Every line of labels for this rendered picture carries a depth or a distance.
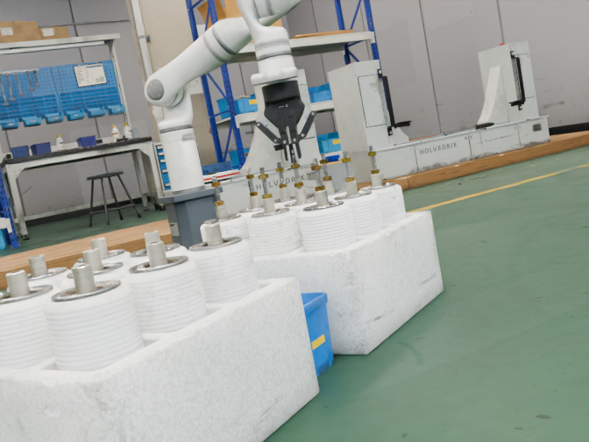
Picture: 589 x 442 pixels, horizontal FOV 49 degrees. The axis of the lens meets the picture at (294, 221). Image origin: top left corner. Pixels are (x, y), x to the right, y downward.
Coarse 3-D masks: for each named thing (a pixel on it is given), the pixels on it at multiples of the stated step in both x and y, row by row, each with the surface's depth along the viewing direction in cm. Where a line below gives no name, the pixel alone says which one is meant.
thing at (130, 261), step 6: (180, 246) 98; (168, 252) 95; (174, 252) 96; (180, 252) 96; (186, 252) 98; (132, 258) 96; (138, 258) 95; (144, 258) 94; (126, 264) 96; (132, 264) 94
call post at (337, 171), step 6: (330, 168) 158; (336, 168) 157; (342, 168) 158; (330, 174) 158; (336, 174) 157; (342, 174) 157; (336, 180) 158; (342, 180) 157; (336, 186) 158; (342, 186) 157
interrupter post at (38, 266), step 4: (32, 256) 95; (36, 256) 94; (40, 256) 94; (28, 260) 94; (32, 260) 93; (36, 260) 93; (40, 260) 94; (44, 260) 94; (32, 264) 93; (36, 264) 93; (40, 264) 94; (44, 264) 94; (32, 268) 93; (36, 268) 93; (40, 268) 94; (44, 268) 94; (32, 272) 94; (36, 272) 93; (40, 272) 94; (44, 272) 94; (32, 276) 94; (36, 276) 93
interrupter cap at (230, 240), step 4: (224, 240) 94; (228, 240) 93; (232, 240) 91; (236, 240) 90; (240, 240) 91; (196, 244) 94; (200, 244) 94; (204, 244) 94; (220, 244) 89; (224, 244) 89; (228, 244) 89; (232, 244) 89; (192, 248) 90; (196, 248) 89; (200, 248) 89; (204, 248) 88; (208, 248) 88; (212, 248) 88
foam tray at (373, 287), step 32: (416, 224) 133; (288, 256) 115; (320, 256) 111; (352, 256) 109; (384, 256) 119; (416, 256) 131; (320, 288) 112; (352, 288) 108; (384, 288) 117; (416, 288) 129; (352, 320) 110; (384, 320) 116; (352, 352) 111
